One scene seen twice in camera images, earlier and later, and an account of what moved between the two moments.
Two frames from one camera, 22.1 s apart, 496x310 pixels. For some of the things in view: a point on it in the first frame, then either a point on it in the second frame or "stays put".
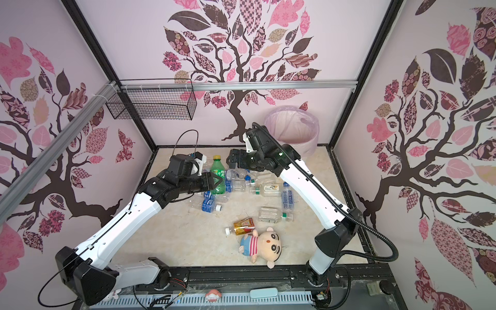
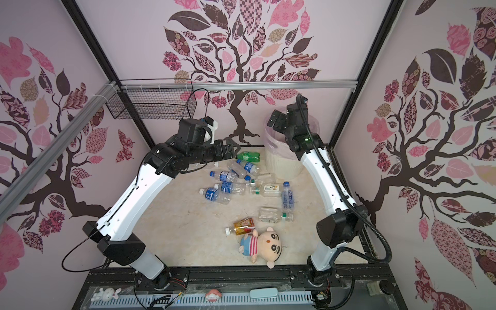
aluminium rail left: (107, 92) stays put
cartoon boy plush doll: (266, 246) stays put
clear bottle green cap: (270, 214) stays put
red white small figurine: (213, 296) stays put
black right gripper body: (252, 160) → (281, 125)
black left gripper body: (196, 183) → (207, 152)
